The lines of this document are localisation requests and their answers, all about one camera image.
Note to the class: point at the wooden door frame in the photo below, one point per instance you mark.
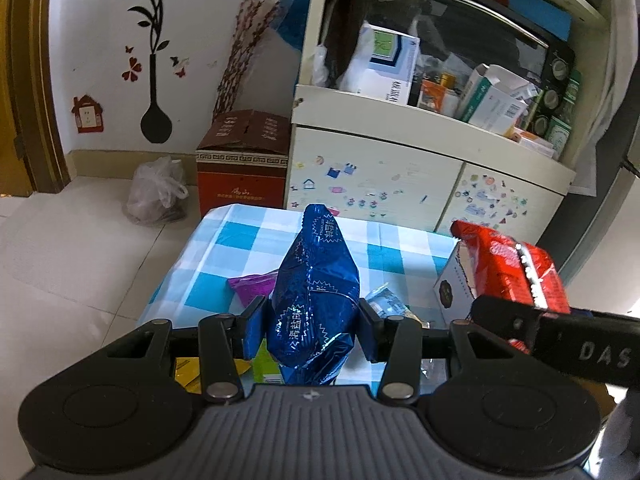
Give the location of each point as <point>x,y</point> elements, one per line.
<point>32,159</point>

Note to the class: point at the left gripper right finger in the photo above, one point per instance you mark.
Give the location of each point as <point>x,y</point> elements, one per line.
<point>395,341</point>

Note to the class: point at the red brown carton box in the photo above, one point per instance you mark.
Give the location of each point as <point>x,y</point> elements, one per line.
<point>243,159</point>

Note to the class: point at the blue checkered tablecloth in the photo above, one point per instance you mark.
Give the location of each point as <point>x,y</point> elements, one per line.
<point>237,240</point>

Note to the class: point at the black vase wall decal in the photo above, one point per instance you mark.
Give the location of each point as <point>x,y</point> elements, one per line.
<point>155,124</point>

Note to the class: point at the black microwave oven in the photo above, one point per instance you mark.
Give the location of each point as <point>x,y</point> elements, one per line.
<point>455,36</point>

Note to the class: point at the green snack packet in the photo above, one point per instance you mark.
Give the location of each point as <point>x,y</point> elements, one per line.
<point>264,368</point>

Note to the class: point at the light blue snack packet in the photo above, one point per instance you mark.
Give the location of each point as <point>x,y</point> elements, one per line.
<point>386,304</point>

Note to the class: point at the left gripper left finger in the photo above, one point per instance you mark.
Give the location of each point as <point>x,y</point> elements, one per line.
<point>223,339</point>

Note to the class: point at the dried willow branches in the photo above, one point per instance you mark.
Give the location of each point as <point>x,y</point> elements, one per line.
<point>251,22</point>

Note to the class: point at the orange medicine box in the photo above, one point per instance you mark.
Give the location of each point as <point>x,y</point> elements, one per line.
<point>437,98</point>

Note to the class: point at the cream sticker-covered cabinet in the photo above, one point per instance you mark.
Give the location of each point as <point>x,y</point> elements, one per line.
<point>424,112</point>

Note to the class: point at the clear plastic bag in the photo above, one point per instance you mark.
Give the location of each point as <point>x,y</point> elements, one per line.
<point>158,193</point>

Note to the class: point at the white blue medicine box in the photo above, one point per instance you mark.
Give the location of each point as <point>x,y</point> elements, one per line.
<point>382,66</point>

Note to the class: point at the open white carton box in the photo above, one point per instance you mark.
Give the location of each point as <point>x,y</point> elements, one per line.
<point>494,99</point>

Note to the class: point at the small yellow snack packet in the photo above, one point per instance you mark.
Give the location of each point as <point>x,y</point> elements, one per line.
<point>187,374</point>

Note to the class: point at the red snack packet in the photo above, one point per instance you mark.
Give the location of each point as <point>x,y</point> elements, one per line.
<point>507,269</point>

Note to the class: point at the green glass bottle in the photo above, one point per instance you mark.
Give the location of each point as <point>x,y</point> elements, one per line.
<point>561,122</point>

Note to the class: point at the purple snack packet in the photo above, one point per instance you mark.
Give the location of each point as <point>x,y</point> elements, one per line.
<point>249,287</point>

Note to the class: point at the red house outlet decal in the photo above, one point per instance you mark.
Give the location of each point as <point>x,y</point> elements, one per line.
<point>88,115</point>

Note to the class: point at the shiny blue snack bag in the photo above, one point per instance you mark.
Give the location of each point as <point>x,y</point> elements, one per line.
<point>314,303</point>

